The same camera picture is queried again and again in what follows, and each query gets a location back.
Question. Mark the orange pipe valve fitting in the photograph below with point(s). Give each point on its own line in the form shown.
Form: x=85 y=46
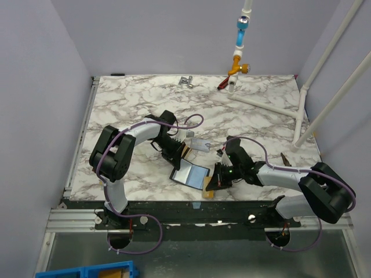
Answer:
x=237 y=67

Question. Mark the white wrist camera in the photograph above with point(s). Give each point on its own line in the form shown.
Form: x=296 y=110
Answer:
x=220 y=154
x=183 y=134

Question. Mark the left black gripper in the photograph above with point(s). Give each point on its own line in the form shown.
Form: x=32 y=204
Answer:
x=174 y=157

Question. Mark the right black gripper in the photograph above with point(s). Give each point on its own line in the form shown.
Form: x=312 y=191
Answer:
x=221 y=174

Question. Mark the white PVC pipe frame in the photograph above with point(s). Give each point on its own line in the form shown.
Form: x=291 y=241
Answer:
x=299 y=138

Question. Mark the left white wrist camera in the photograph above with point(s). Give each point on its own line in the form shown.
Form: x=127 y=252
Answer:
x=183 y=134

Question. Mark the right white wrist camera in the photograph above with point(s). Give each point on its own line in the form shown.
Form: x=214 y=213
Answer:
x=220 y=154

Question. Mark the silver metal clamp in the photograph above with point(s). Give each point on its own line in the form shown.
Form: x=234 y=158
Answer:
x=187 y=81

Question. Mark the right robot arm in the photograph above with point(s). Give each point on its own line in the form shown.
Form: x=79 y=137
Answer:
x=322 y=193

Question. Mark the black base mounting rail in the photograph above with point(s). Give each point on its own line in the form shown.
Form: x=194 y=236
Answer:
x=145 y=221

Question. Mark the red handled tool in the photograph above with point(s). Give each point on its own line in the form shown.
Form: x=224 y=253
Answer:
x=223 y=84

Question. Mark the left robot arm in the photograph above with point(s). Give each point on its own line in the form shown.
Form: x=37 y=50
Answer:
x=113 y=152

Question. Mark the silver grey credit card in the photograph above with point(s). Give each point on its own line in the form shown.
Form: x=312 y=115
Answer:
x=200 y=145

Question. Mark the blue plastic bin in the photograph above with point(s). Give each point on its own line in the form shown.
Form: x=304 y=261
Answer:
x=91 y=271

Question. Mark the black leather card holder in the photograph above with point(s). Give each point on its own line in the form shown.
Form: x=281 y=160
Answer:
x=190 y=175

